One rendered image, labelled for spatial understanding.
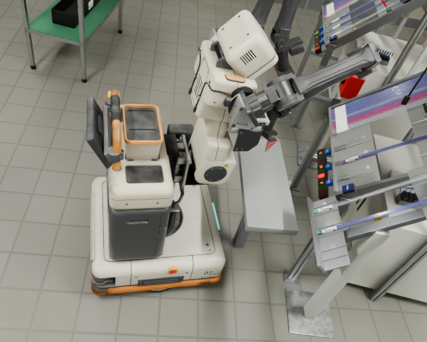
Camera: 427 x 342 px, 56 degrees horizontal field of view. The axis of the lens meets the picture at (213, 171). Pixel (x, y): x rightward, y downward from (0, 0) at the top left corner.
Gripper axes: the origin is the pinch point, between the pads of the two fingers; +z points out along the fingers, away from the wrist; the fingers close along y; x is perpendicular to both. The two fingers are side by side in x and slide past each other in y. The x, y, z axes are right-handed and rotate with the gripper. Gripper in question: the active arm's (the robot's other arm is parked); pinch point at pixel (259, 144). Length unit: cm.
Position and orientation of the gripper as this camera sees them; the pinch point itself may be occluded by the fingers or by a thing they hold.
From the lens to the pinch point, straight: 190.8
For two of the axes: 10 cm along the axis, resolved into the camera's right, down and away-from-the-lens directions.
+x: -7.0, 2.3, -6.7
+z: -2.8, 7.8, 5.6
